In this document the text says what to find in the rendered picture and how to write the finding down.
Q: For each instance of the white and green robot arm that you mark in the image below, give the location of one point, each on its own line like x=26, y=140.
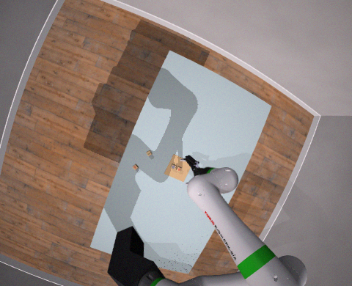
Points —
x=257, y=264

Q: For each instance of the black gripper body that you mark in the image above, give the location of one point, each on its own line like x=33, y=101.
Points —
x=198, y=170

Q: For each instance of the tan square mat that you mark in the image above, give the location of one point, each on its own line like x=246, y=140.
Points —
x=173, y=172

